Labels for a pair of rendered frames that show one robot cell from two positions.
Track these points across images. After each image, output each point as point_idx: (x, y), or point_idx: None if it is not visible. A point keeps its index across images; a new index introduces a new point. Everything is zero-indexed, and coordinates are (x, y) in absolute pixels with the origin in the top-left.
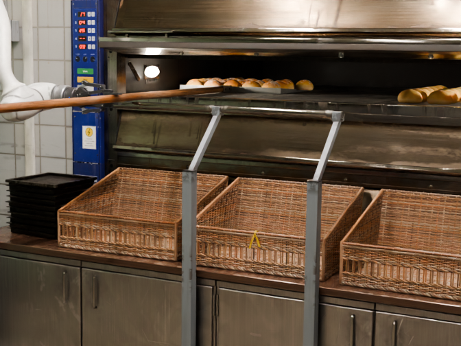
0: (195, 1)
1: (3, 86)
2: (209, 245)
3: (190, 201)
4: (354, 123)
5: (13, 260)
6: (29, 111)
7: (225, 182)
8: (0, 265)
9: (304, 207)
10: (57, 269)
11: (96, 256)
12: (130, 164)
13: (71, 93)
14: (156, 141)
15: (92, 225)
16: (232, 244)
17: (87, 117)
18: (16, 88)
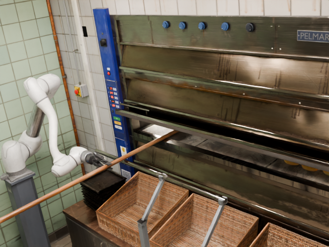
0: (163, 89)
1: (53, 158)
2: None
3: (143, 237)
4: None
5: (82, 228)
6: (67, 171)
7: (186, 194)
8: (78, 228)
9: (226, 220)
10: (99, 239)
11: (112, 241)
12: None
13: (88, 159)
14: (153, 161)
15: (110, 223)
16: None
17: (121, 142)
18: (58, 160)
